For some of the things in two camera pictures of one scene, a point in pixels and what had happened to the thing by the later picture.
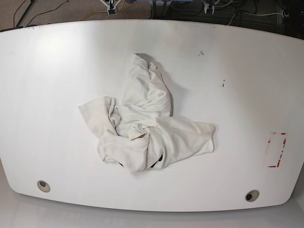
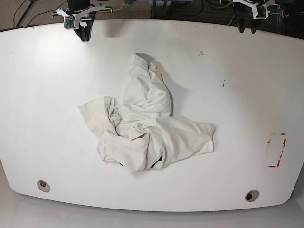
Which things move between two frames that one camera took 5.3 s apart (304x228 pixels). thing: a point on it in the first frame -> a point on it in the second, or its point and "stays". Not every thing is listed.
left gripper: [111, 5] -> [84, 33]
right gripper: [208, 6] -> [260, 11]
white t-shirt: [141, 133] stays
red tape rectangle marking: [283, 145] stays
